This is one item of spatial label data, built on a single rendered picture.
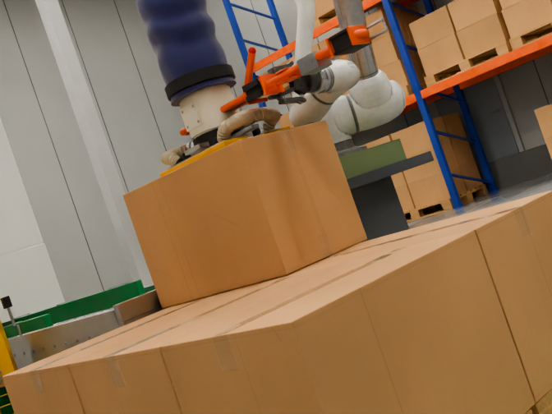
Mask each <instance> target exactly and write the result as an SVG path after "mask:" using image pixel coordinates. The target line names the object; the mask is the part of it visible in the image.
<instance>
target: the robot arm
mask: <svg viewBox="0 0 552 414"><path fill-rule="evenodd" d="M294 1H295V3H296V5H297V37H296V48H295V59H294V62H293V61H291V62H289V63H287V64H285V65H281V66H277V67H272V68H270V69H269V70H268V74H267V75H269V74H275V72H278V71H281V70H282V69H284V68H286V67H292V66H293V64H294V65H295V64H297V60H299V59H300V58H303V57H305V56H306V55H307V54H309V53H311V48H312V41H313V34H314V27H315V0H294ZM333 5H334V8H335V11H336V15H337V18H338V23H339V27H340V30H344V29H345V28H346V27H347V26H353V25H365V26H367V24H366V19H365V14H364V11H363V7H362V3H361V0H333ZM347 58H348V60H342V59H337V60H334V61H332V60H331V61H332V63H333V65H331V66H329V67H327V68H325V69H324V70H322V71H319V72H318V73H316V74H312V75H306V76H301V77H299V78H297V79H295V80H294V81H292V82H288V84H289V85H290V89H288V90H285V92H283V93H278V94H270V95H265V94H263V95H262V96H260V97H259V98H257V99H262V98H267V97H268V98H269V100H273V99H277V100H278V104H291V105H292V106H291V108H290V111H289V119H290V121H291V123H292V125H293V126H295V127H299V126H304V125H307V124H311V123H315V122H322V121H326V122H327V125H328V128H329V132H330V134H331V136H332V139H333V143H334V146H335V148H336V150H337V153H338V157H339V158H340V157H343V156H345V155H348V154H353V153H356V152H358V151H361V150H365V149H367V147H366V146H355V145H354V142H353V140H352V135H353V134H355V133H357V132H359V131H365V130H369V129H371V128H374V127H378V126H381V125H383V124H385V123H387V122H390V121H392V120H393V119H394V118H396V117H397V116H398V115H399V114H401V113H402V112H403V109H404V108H405V107H406V98H405V94H404V91H403V88H402V86H401V85H400V84H399V83H398V82H396V81H395V80H389V79H388V77H387V75H386V74H385V73H384V72H382V71H381V70H379V69H378V68H377V65H376V60H375V55H374V51H373V48H372V44H369V45H367V46H366V47H364V48H362V49H360V50H358V51H356V52H355V53H350V54H348V55H347ZM348 90H349V94H347V95H343V94H344V93H346V92H347V91H348ZM289 93H292V98H285V99H284V98H283V96H284V95H286V94H289Z"/></svg>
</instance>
